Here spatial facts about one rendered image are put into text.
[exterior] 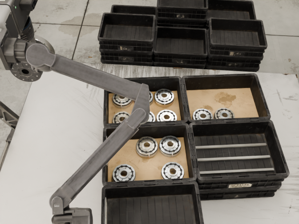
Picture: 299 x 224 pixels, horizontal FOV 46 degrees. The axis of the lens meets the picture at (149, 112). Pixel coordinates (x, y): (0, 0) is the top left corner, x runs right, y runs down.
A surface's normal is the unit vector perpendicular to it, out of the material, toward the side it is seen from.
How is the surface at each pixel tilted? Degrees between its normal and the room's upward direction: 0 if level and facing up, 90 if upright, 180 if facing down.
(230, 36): 0
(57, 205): 33
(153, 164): 0
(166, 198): 0
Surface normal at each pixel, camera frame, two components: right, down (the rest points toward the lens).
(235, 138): 0.01, -0.61
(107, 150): 0.01, -0.04
